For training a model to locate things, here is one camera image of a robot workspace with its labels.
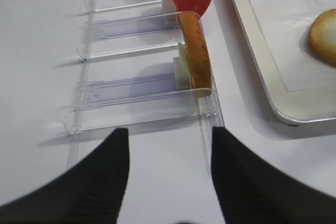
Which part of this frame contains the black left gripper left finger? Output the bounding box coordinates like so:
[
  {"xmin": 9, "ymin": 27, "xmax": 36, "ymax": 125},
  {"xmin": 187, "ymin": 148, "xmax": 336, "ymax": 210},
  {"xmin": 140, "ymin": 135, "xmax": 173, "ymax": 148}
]
[{"xmin": 1, "ymin": 128, "xmax": 130, "ymax": 223}]

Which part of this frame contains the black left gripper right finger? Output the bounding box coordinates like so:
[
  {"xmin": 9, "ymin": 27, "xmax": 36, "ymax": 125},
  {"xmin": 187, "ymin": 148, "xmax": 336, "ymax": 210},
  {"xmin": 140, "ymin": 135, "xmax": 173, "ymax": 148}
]
[{"xmin": 211, "ymin": 127, "xmax": 335, "ymax": 223}]

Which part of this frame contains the metal baking tray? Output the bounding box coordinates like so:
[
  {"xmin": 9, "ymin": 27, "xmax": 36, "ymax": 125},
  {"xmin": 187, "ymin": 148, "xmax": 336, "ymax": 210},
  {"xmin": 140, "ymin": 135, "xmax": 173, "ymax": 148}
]
[{"xmin": 233, "ymin": 0, "xmax": 335, "ymax": 125}]

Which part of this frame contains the left clear acrylic rack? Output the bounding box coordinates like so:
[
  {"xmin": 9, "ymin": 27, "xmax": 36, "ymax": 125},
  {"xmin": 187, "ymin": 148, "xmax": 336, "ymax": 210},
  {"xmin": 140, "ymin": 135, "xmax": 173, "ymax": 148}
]
[{"xmin": 57, "ymin": 0, "xmax": 224, "ymax": 163}]

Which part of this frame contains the bottom bun slice on tray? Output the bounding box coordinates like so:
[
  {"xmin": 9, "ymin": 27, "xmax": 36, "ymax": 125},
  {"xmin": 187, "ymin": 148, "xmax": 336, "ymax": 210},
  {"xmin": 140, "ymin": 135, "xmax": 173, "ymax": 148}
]
[{"xmin": 308, "ymin": 9, "xmax": 335, "ymax": 67}]

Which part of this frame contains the brown bun in left rack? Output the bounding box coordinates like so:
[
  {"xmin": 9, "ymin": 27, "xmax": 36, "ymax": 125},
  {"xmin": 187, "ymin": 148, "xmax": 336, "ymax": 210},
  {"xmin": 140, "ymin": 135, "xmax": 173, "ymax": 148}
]
[{"xmin": 178, "ymin": 11, "xmax": 212, "ymax": 98}]

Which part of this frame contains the white parchment paper sheet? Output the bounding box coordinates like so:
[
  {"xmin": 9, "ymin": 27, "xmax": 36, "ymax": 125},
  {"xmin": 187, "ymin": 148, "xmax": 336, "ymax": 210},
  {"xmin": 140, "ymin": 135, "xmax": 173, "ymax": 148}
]
[{"xmin": 249, "ymin": 0, "xmax": 335, "ymax": 91}]

